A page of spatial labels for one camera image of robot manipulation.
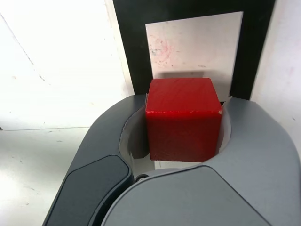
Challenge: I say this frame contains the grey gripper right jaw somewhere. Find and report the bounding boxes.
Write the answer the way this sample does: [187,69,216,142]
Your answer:
[101,95,301,226]

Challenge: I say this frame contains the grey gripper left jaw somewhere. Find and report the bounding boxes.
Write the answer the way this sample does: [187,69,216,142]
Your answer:
[44,93,151,226]

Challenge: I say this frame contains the red cube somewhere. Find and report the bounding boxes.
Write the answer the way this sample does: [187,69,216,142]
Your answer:
[145,77,223,163]

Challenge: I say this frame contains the black tape square outline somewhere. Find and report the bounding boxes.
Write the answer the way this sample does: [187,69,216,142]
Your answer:
[112,0,276,101]

